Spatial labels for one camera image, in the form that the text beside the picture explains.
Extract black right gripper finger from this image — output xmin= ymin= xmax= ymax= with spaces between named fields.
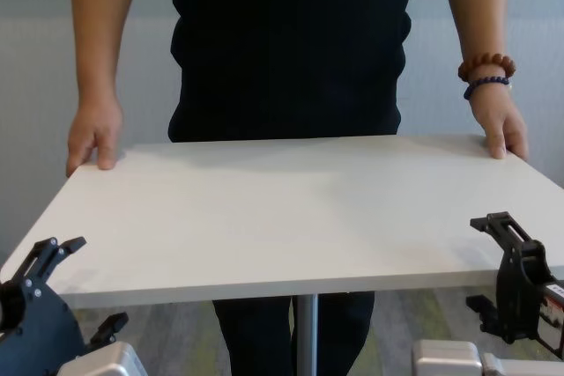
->
xmin=470 ymin=211 xmax=532 ymax=258
xmin=465 ymin=294 xmax=500 ymax=334

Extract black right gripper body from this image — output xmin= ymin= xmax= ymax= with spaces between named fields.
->
xmin=495 ymin=239 xmax=564 ymax=350

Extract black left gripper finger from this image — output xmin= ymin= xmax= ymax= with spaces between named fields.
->
xmin=15 ymin=236 xmax=87 ymax=293
xmin=85 ymin=312 xmax=130 ymax=350

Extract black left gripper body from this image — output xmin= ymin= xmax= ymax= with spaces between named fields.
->
xmin=0 ymin=277 xmax=92 ymax=376

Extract white rolling pedestal table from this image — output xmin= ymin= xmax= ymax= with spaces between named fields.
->
xmin=0 ymin=133 xmax=564 ymax=376

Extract person's left forearm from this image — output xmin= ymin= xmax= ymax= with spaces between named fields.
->
xmin=442 ymin=0 xmax=516 ymax=102

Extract person's right forearm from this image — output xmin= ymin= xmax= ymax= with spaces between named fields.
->
xmin=70 ymin=0 xmax=134 ymax=107

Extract person's left hand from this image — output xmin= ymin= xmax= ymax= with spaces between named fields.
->
xmin=467 ymin=87 xmax=531 ymax=161

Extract person's right hand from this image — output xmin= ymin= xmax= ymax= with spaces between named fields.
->
xmin=65 ymin=100 xmax=124 ymax=178

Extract black trousers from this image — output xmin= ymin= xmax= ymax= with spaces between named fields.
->
xmin=211 ymin=290 xmax=375 ymax=376

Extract black shirt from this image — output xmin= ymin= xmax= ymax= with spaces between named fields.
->
xmin=167 ymin=0 xmax=415 ymax=144

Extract blue bead bracelet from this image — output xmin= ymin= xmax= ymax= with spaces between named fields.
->
xmin=463 ymin=75 xmax=513 ymax=102

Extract brown wooden bead bracelet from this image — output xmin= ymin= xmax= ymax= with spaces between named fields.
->
xmin=456 ymin=54 xmax=517 ymax=85

